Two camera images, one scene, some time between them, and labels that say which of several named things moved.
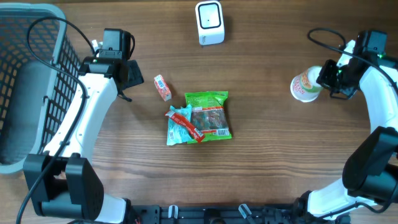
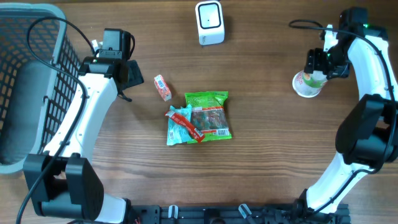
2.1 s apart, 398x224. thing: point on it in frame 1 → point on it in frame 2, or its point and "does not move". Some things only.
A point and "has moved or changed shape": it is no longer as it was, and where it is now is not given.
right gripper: (327, 74) → (314, 62)
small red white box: (162, 88) does not move
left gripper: (134, 78) does not move
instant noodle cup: (305, 87) has moved or changed shape
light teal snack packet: (177, 131) does not move
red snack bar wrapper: (196, 133) does not move
